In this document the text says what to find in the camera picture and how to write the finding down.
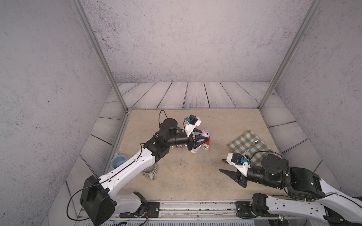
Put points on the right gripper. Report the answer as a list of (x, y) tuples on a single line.
[(237, 176)]

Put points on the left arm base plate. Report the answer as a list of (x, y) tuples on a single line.
[(150, 210)]

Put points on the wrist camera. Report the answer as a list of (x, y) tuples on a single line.
[(240, 162), (191, 123)]

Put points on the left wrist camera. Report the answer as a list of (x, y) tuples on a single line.
[(191, 123)]

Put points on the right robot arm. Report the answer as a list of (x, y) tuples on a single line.
[(309, 195)]

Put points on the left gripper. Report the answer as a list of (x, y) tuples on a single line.
[(192, 140)]

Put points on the aluminium frame post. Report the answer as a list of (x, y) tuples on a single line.
[(291, 50), (77, 5)]

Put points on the green checkered cloth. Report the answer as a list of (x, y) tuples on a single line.
[(244, 145)]

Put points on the red flashlight white rim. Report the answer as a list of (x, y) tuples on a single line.
[(206, 145)]

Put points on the light blue mug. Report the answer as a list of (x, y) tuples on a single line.
[(117, 160)]

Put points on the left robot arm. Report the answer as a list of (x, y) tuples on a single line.
[(100, 198)]

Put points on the left aluminium frame post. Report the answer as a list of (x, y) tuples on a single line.
[(77, 5)]

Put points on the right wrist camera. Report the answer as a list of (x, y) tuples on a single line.
[(240, 162)]

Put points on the aluminium mounting rail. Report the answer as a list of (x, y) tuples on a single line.
[(199, 213)]

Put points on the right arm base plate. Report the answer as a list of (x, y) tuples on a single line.
[(249, 210)]

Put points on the purple flashlight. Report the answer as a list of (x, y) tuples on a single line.
[(202, 141)]

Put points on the right aluminium frame post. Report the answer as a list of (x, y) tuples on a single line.
[(291, 50)]

